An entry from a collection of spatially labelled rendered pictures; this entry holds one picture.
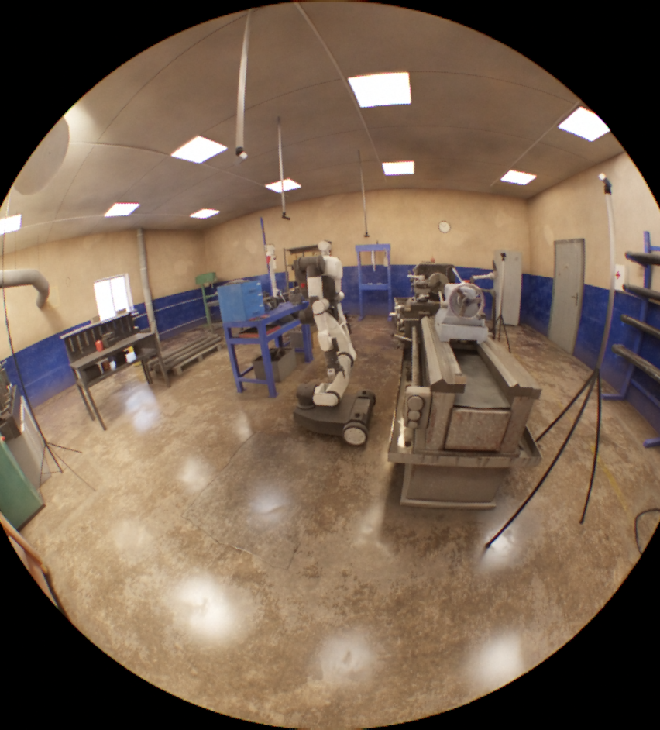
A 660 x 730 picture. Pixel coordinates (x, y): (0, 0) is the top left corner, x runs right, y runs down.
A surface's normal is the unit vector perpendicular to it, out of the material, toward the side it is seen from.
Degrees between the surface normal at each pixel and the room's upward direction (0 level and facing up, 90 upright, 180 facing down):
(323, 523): 0
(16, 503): 90
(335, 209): 90
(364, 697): 0
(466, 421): 90
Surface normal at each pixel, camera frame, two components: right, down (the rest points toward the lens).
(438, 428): -0.31, 0.38
